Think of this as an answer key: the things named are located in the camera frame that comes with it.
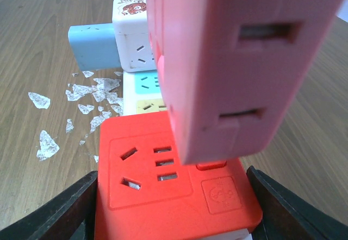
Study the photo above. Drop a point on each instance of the light blue plug adapter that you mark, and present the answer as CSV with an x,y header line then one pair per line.
x,y
94,46

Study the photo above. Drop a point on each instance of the pink plug adapter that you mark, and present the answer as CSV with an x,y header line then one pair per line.
x,y
229,69

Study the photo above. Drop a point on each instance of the red cube socket adapter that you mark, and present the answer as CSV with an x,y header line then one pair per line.
x,y
123,222

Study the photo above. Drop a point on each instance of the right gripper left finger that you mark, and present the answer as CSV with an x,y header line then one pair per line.
x,y
69,215

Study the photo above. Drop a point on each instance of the white cube adapter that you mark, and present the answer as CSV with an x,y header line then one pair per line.
x,y
129,19

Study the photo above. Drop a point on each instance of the white power strip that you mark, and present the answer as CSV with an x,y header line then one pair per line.
x,y
141,93

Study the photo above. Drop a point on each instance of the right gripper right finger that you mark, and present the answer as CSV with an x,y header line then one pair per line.
x,y
287,216

